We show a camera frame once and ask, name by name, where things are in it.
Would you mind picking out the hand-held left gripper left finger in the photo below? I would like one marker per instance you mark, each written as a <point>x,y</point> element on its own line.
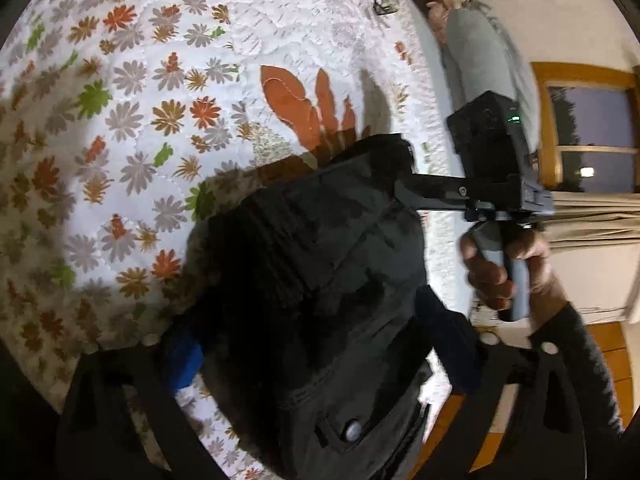
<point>186,360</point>

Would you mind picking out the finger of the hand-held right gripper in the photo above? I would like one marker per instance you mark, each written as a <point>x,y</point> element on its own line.
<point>435,192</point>

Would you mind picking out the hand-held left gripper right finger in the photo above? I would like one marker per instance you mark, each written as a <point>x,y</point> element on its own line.
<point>447,340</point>

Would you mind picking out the black pants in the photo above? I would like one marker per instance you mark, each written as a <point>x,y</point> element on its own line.
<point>310,270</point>

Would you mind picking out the person's right forearm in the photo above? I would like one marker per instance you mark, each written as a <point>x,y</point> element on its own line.
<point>585,355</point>

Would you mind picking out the person's right hand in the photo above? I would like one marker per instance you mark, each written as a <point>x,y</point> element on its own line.
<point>492,280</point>

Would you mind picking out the wooden framed window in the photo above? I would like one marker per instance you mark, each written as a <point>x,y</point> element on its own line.
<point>590,125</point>

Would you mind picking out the grey pillow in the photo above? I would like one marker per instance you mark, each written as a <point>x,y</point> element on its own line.
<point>475,60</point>

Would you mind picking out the beige curtain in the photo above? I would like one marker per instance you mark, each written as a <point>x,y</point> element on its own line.
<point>595,220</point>

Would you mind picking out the wooden built-in wardrobe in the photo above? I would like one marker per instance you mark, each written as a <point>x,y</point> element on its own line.
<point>607,355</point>

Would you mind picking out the black hair clip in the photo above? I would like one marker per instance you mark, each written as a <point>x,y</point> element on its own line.
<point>377,1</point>

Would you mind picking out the white floral quilt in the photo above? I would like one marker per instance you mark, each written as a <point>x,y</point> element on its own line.
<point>150,110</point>

